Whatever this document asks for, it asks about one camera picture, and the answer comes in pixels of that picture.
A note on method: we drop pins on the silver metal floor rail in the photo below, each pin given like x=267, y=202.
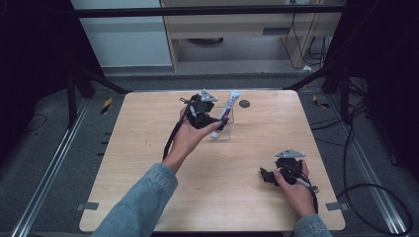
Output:
x=372, y=171
x=49, y=171

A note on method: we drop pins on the white purple toothpaste tube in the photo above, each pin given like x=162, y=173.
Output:
x=230, y=102

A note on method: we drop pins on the clear glass cup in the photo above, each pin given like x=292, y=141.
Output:
x=227, y=133

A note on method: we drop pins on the black metal stand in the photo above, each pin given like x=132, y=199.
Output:
x=344, y=95
x=71, y=98

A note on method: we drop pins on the grey round table cap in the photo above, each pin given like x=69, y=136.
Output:
x=244, y=103

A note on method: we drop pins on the grey table bracket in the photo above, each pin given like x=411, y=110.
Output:
x=336, y=206
x=88, y=206

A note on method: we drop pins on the black curtain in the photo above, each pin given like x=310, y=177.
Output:
x=388, y=65
x=33, y=65

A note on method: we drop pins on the white cabinet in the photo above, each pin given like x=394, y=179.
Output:
x=125, y=42

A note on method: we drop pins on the yellow black tape strip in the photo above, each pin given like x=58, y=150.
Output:
x=320, y=102
x=106, y=105

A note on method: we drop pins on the person's right hand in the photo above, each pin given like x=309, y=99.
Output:
x=298, y=197

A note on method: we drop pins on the person's left hand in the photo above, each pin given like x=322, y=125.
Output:
x=186, y=138

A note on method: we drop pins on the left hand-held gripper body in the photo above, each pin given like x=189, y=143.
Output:
x=201, y=108

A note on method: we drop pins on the light wooden desk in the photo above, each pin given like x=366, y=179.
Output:
x=230, y=26

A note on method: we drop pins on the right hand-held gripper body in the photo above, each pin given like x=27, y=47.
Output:
x=290, y=164

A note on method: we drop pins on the black horizontal frame bar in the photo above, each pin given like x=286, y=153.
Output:
x=197, y=11

